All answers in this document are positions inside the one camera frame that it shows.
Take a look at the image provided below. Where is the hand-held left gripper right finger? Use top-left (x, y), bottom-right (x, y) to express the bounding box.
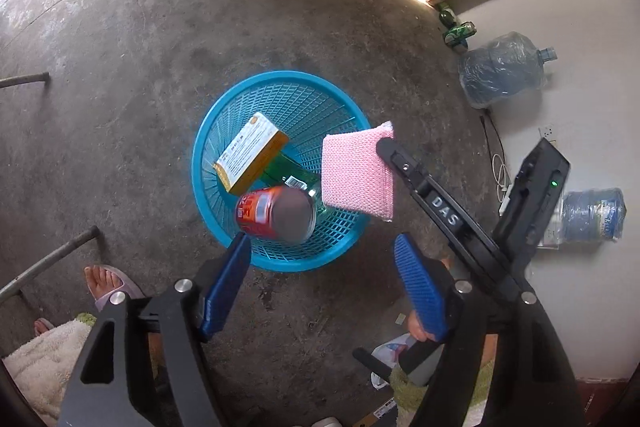
top-left (394, 233), bottom-right (586, 427)

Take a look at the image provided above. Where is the person's left foot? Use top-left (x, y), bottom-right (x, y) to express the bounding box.
top-left (84, 264), bottom-right (146, 310)

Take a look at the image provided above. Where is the green drink can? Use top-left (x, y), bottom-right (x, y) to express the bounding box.
top-left (439, 4), bottom-right (477, 52)

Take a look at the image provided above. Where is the large clear water jug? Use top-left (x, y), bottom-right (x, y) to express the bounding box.
top-left (459, 32), bottom-right (558, 109)

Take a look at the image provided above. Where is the white plastic bag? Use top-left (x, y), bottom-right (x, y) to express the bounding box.
top-left (370, 334), bottom-right (418, 389)

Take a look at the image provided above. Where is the pink knitted cloth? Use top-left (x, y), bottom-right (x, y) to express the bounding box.
top-left (320, 121), bottom-right (396, 222)

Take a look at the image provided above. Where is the blue-label water jug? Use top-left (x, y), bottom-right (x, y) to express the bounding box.
top-left (560, 188), bottom-right (627, 244)

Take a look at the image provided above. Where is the person's foot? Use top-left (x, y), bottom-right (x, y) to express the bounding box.
top-left (406, 256), bottom-right (453, 343)
top-left (84, 264), bottom-right (146, 310)

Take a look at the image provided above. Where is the person's right foot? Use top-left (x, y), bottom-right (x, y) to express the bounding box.
top-left (406, 256), bottom-right (453, 343)

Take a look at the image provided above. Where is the metal table leg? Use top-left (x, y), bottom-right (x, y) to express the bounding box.
top-left (0, 72), bottom-right (51, 88)
top-left (0, 227), bottom-right (99, 303)

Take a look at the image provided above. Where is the blue mesh basket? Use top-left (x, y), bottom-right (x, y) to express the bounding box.
top-left (192, 71), bottom-right (372, 272)

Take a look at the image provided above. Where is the red milk can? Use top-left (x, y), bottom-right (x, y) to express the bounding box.
top-left (235, 186), bottom-right (318, 242)

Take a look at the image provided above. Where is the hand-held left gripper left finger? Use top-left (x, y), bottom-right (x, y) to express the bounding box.
top-left (59, 232), bottom-right (252, 427)

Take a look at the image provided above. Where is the white cable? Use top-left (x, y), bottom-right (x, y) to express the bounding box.
top-left (492, 152), bottom-right (512, 204)

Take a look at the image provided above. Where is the green bottle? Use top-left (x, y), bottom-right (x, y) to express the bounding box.
top-left (260, 154), bottom-right (326, 215)

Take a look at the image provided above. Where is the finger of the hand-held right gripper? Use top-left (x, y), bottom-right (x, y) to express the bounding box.
top-left (376, 137), bottom-right (531, 301)

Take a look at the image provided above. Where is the yellow white box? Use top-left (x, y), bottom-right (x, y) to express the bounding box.
top-left (214, 112), bottom-right (290, 194)

